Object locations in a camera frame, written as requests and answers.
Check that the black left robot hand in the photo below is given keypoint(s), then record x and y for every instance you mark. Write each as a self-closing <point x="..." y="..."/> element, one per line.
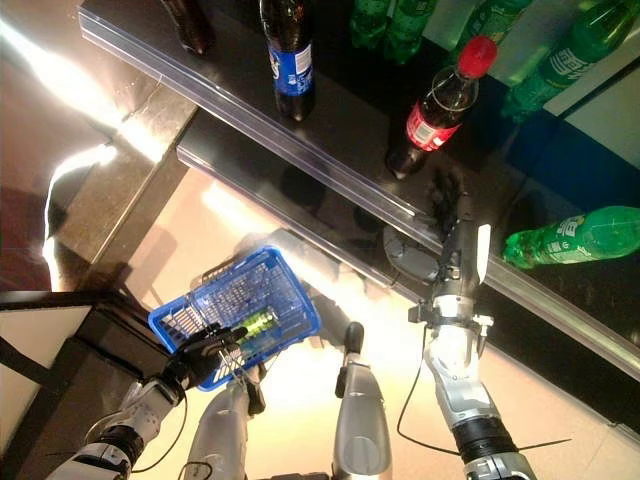
<point x="200" y="357"/>

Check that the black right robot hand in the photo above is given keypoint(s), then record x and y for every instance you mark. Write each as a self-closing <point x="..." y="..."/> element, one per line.
<point x="452" y="250"/>

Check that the blue plastic shopping basket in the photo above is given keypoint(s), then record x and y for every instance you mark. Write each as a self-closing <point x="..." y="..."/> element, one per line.
<point x="280" y="285"/>

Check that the small cola bottle red label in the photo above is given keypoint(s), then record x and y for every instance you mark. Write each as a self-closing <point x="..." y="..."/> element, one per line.
<point x="435" y="120"/>
<point x="192" y="25"/>

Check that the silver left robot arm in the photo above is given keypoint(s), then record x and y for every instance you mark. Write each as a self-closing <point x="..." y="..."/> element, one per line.
<point x="130" y="425"/>

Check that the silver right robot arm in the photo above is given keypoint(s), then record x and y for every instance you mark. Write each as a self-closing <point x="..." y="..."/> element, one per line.
<point x="460" y="360"/>

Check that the small green soda bottle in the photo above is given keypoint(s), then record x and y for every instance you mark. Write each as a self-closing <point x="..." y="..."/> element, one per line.
<point x="257" y="324"/>

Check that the grey left robot leg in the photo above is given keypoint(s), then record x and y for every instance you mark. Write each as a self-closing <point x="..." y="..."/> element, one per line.
<point x="220" y="430"/>

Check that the green soda bottle yellow cap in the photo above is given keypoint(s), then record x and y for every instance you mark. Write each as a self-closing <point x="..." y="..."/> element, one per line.
<point x="370" y="22"/>
<point x="575" y="240"/>
<point x="565" y="65"/>
<point x="407" y="30"/>
<point x="492" y="25"/>

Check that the cola bottle blue label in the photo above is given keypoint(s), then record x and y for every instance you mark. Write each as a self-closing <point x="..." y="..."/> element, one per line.
<point x="294" y="65"/>

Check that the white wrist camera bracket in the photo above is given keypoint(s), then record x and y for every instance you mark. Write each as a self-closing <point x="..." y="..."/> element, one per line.
<point x="484" y="255"/>

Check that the white panel with black frame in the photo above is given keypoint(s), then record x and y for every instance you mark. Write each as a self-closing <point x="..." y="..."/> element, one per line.
<point x="45" y="335"/>

